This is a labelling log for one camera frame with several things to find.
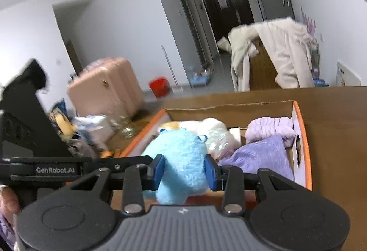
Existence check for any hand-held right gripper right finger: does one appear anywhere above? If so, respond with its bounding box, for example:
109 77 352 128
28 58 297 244
205 154 304 215

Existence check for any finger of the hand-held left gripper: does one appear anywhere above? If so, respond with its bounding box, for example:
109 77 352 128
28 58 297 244
82 155 152 175

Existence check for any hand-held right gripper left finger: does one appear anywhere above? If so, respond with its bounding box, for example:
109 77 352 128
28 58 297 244
61 154 165 216

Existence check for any light blue plush toy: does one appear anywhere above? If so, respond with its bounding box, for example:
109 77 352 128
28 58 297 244
142 128 211 206

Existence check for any white plush toy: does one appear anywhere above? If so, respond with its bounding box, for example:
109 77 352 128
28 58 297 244
183 117 241 154

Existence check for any purple ribbed cloth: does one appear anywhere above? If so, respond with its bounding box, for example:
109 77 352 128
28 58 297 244
219 134 295 181

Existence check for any orange cardboard box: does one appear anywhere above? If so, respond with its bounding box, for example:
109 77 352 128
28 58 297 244
119 100 313 211

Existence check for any lavender fluffy headband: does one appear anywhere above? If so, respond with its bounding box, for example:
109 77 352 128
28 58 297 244
245 116 297 148

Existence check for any person's left hand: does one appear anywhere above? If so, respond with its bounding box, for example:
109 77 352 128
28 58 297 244
0 185 20 215

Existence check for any clear plastic bag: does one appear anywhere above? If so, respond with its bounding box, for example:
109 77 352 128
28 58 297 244
205 129 241 158

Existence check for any pile of plastic bags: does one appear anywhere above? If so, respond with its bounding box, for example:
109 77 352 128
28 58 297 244
75 115 115 151

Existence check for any yellow blue bag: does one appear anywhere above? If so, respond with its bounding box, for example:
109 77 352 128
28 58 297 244
47 99 78 137

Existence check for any black paper bag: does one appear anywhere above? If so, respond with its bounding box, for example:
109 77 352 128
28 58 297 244
0 58 73 157

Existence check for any pink suitcase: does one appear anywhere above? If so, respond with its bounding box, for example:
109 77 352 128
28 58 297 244
67 57 145 120

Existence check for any red bucket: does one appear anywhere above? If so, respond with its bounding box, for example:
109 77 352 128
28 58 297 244
148 77 170 98

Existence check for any mop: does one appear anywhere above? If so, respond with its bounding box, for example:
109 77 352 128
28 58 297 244
161 45 184 94

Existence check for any small blue stool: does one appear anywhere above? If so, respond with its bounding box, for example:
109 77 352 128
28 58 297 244
188 66 214 88

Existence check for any wooden cabinet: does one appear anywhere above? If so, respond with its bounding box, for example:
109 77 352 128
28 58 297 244
249 39 283 90

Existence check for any cream white coat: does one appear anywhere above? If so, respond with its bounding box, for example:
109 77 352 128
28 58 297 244
217 17 316 92

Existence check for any narrow grey door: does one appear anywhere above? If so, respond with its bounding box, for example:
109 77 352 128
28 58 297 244
175 0 214 68

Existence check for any dark entrance door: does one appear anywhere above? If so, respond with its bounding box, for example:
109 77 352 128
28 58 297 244
198 0 255 35

